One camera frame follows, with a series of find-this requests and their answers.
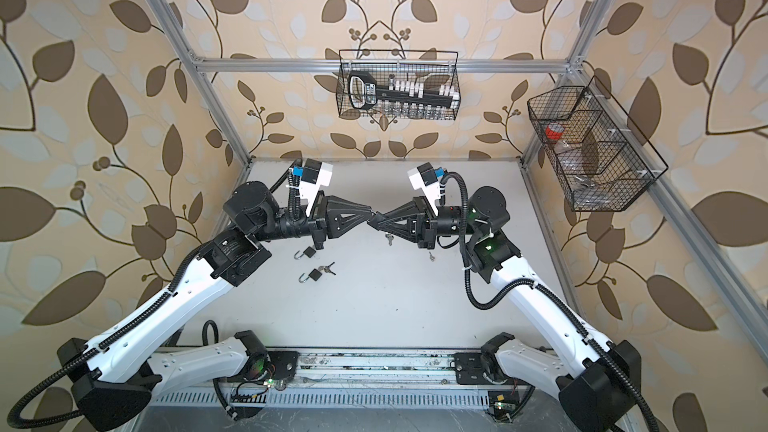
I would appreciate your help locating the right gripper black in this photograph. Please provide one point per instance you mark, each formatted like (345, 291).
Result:
(417, 211)

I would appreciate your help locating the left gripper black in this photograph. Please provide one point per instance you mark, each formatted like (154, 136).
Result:
(351, 216)

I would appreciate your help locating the black padlock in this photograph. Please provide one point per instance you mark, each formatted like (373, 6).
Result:
(309, 251)
(376, 220)

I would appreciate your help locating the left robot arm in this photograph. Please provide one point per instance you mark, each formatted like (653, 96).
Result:
(115, 375)

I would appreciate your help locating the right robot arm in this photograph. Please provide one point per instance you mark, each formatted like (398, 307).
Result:
(596, 380)

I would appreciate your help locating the black padlock front keys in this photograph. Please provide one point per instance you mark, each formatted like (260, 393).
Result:
(317, 273)

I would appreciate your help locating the black socket set holder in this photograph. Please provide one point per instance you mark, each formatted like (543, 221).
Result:
(365, 93)

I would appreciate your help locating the red capped item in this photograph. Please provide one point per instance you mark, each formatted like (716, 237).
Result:
(554, 132)

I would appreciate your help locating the clear plastic bag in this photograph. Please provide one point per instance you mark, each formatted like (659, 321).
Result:
(609, 190)

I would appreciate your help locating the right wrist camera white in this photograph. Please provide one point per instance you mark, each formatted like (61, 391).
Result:
(427, 179)

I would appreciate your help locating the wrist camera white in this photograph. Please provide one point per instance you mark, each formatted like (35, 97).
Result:
(427, 179)
(312, 175)

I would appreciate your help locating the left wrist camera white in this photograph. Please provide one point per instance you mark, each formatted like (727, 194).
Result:
(312, 175)

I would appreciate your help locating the back wire basket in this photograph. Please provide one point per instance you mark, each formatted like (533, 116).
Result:
(432, 66)

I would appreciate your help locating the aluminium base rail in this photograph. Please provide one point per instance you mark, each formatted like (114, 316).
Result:
(400, 379)

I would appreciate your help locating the side wire basket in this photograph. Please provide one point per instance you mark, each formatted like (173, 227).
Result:
(598, 133)

